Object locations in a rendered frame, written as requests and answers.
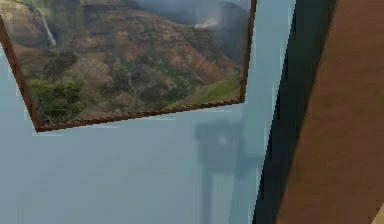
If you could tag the framed mountain landscape picture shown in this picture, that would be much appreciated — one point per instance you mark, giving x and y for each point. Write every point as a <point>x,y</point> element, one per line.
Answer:
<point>133,60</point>

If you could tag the brown wooden room door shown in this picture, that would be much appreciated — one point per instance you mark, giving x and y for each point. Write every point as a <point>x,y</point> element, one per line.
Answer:
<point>336,126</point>

